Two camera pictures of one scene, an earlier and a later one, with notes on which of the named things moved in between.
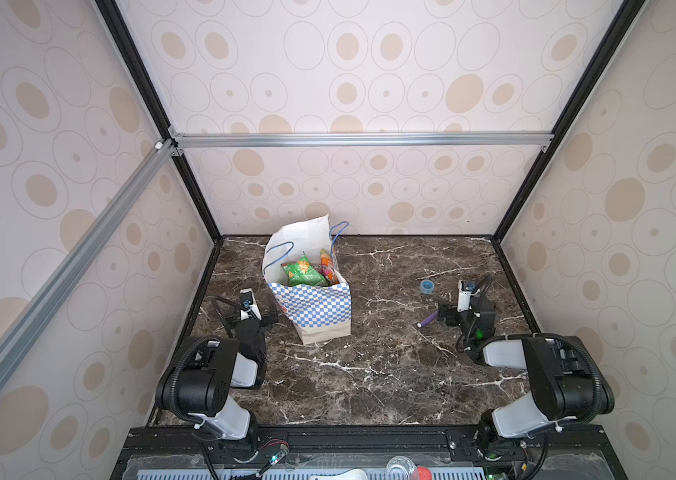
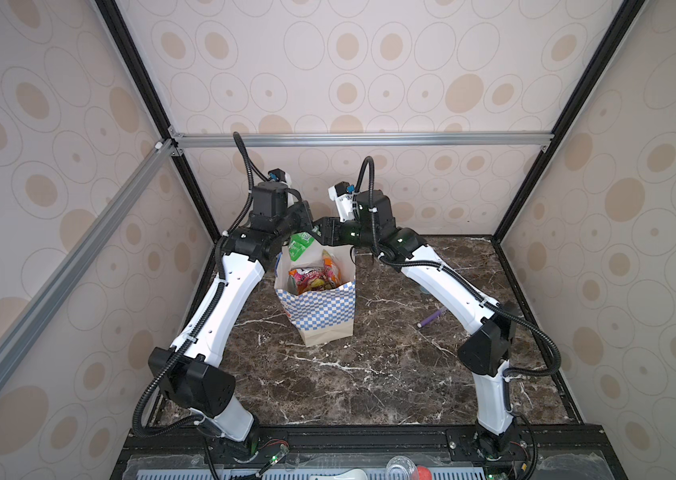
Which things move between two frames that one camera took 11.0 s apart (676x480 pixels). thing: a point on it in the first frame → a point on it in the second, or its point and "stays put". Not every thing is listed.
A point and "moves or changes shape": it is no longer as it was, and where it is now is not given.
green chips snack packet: x=303 y=273 → x=298 y=244
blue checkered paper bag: x=320 y=313 moves or changes shape
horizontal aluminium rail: x=237 y=140 stays put
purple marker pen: x=430 y=318 stays put
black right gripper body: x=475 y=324 → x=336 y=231
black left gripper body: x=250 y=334 → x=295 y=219
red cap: x=424 y=473 stays put
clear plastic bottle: x=401 y=468 stays put
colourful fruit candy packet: x=327 y=268 stays put
